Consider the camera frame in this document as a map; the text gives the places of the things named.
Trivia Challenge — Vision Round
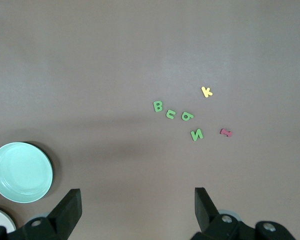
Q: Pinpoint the yellow foam letter K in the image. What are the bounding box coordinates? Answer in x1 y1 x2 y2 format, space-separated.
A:
200 86 214 99

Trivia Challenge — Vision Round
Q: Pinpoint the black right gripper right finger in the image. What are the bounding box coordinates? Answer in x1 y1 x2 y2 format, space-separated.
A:
191 187 299 240

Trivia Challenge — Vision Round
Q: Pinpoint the red foam letter I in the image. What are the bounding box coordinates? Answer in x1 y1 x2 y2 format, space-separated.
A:
219 128 234 138

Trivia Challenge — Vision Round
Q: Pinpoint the pale pink plate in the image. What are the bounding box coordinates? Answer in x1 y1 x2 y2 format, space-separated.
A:
0 206 17 235

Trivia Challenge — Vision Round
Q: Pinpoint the light green plate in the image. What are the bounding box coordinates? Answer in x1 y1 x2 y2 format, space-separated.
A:
0 141 54 204

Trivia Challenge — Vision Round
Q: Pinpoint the green foam letter B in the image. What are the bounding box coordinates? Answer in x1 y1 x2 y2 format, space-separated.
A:
152 100 165 113

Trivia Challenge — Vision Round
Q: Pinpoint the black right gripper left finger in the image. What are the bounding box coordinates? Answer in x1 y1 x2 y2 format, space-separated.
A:
0 188 83 240

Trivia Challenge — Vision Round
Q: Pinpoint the green foam letter a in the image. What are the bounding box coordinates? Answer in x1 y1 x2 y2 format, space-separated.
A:
181 111 195 122

